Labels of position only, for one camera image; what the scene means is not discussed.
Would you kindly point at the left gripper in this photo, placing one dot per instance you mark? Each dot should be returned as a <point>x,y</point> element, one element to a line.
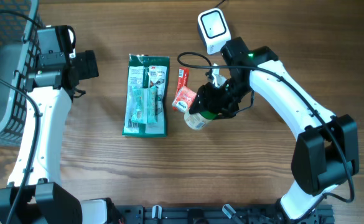
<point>86,68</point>

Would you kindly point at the teal snack packet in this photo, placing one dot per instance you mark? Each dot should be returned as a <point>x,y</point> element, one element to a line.
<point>145,109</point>

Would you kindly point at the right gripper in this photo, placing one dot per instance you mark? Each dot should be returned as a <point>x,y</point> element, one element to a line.
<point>208,95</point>

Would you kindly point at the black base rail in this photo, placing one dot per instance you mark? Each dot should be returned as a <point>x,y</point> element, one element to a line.
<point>260,214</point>

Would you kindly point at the white barcode scanner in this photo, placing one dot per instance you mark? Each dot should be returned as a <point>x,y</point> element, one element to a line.
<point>213,30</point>

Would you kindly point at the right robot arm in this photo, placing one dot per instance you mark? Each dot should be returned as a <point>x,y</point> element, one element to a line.
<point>326,152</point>

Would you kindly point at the green lidded jar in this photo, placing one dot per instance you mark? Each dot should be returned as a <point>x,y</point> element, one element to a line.
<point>198,121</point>

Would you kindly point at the grey plastic mesh basket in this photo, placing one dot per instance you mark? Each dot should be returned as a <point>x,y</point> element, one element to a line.
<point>19,46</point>

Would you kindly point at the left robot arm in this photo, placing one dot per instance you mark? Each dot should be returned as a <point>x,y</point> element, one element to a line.
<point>34,193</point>

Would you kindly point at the red stick sachet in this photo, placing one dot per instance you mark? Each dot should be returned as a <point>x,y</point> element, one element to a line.
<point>182,79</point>

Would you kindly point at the orange jar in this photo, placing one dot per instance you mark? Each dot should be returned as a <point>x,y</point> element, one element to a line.
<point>184,99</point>

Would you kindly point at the green 3M package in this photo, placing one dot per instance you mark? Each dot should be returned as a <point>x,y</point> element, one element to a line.
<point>145,72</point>

